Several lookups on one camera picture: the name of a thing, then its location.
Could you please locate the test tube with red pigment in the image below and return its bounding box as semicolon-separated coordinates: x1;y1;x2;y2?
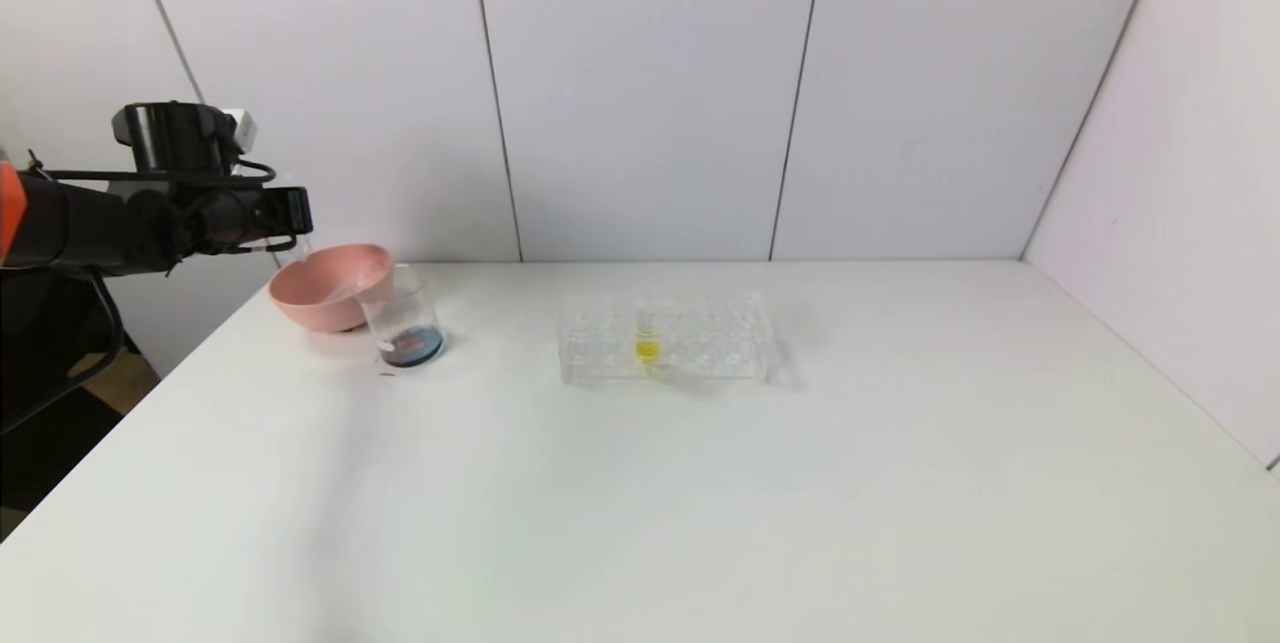
330;261;392;302

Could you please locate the test tube with blue pigment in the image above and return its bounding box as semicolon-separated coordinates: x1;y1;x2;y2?
262;231;314;266

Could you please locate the test tube with yellow pigment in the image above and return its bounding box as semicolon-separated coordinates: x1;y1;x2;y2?
633;303;664;367

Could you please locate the clear acrylic test tube rack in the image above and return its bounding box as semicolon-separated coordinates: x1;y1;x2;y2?
557;289;774;387

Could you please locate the clear glass beaker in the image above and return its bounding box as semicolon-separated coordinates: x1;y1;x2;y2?
357;264;447;370

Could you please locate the pink plastic bowl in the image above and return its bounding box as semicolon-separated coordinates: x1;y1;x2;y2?
267;243;397;334

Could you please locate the seated person in black clothing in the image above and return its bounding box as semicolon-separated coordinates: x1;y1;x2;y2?
0;268;141;404

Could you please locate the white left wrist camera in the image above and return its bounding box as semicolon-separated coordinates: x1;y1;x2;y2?
220;108;259;154

